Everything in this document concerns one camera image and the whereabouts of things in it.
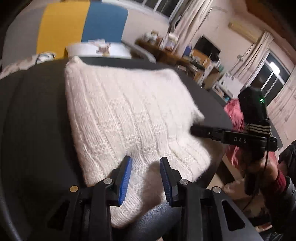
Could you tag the white cartoon print pillow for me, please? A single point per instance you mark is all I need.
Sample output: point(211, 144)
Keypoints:
point(99, 48)

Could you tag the white knitted sweater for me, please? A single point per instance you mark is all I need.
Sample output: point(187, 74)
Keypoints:
point(144, 114)

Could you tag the patterned white pillow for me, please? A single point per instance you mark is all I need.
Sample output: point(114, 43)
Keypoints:
point(27, 63)

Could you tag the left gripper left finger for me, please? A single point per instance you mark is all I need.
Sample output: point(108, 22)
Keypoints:
point(120, 181)

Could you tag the wall air conditioner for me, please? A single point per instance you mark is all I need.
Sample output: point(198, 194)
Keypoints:
point(250, 35)

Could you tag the black television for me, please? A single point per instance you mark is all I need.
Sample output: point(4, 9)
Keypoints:
point(206, 47)

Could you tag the cluttered wooden desk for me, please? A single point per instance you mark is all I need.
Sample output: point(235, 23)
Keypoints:
point(191, 67)

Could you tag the person's right hand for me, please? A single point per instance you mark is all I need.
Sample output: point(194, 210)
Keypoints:
point(260, 170)

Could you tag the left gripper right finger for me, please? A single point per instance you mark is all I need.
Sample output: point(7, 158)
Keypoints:
point(170, 179)

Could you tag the red blanket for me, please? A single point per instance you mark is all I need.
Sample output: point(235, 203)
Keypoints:
point(235, 153)

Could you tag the grey yellow blue headboard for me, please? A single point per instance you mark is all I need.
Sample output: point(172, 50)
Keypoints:
point(54, 27)

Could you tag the black bed cover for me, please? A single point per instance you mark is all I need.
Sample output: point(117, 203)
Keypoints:
point(38, 159)

